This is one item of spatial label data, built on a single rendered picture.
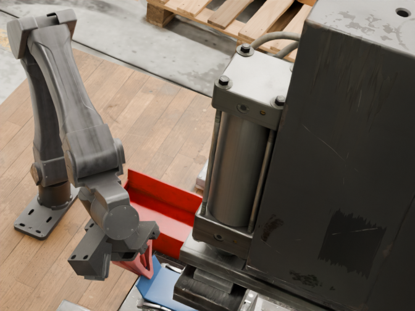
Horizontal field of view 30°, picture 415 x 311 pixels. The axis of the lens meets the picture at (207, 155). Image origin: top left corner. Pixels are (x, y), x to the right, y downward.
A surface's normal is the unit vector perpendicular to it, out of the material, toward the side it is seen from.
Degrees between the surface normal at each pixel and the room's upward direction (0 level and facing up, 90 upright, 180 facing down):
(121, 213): 66
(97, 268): 59
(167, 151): 0
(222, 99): 90
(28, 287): 0
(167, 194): 90
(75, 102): 25
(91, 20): 0
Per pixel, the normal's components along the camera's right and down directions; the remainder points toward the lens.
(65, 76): 0.29, -0.34
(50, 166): 0.46, 0.48
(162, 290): 0.08, -0.70
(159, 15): -0.48, 0.59
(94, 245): -0.39, -0.76
